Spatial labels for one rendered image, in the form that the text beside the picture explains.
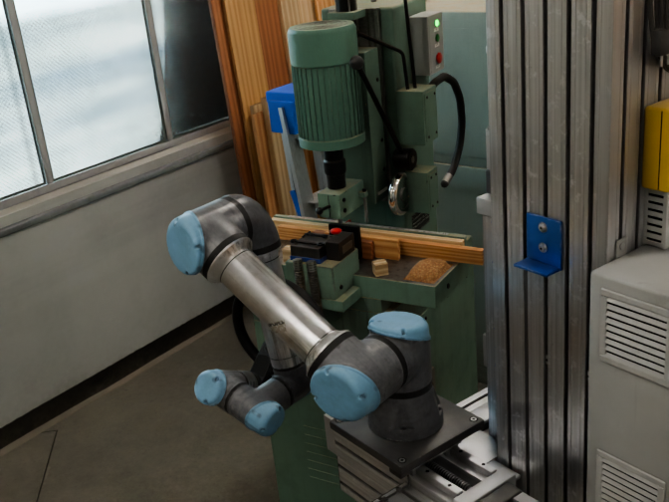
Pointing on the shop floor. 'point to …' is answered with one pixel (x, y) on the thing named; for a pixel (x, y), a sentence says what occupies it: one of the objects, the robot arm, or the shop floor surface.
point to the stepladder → (280, 98)
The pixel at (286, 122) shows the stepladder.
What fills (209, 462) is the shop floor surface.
